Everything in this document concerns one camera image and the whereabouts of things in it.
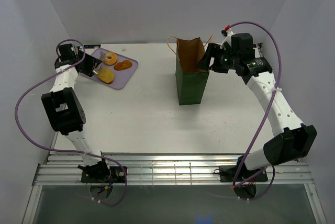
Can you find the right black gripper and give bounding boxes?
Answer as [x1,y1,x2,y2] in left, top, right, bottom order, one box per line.
[196,43,239,74]

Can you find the metal tongs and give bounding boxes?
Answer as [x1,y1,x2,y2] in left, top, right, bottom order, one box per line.
[93,51,106,75]

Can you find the green paper bag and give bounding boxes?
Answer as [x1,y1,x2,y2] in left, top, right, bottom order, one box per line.
[167,36,209,106]

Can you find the glazed ring donut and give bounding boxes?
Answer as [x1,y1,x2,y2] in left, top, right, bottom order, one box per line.
[103,52,118,66]

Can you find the brown madeleine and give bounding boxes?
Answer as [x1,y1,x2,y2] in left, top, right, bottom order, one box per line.
[114,60,132,71]

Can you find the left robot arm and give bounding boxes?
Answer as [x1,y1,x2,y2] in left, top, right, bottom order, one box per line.
[41,43,111,182]

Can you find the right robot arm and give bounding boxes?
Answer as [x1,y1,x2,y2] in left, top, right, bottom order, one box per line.
[197,30,317,181]

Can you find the yellow bread slice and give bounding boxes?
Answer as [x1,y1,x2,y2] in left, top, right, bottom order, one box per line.
[97,68,115,84]

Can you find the left blue table label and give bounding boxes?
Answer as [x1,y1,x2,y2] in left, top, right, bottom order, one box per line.
[84,44,101,49]

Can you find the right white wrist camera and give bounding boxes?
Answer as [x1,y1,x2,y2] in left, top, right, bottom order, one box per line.
[221,25,235,44]

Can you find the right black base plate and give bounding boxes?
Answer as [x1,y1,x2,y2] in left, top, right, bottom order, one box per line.
[218,165,268,182]

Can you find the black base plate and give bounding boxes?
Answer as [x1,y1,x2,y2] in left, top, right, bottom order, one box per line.
[218,165,268,182]
[80,166,127,183]

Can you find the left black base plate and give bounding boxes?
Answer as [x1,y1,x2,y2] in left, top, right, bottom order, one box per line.
[80,166,127,183]

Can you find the aluminium rail frame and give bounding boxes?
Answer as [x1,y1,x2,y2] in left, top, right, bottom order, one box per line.
[33,153,314,186]

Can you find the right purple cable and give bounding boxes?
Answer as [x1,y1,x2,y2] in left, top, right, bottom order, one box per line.
[209,21,282,201]

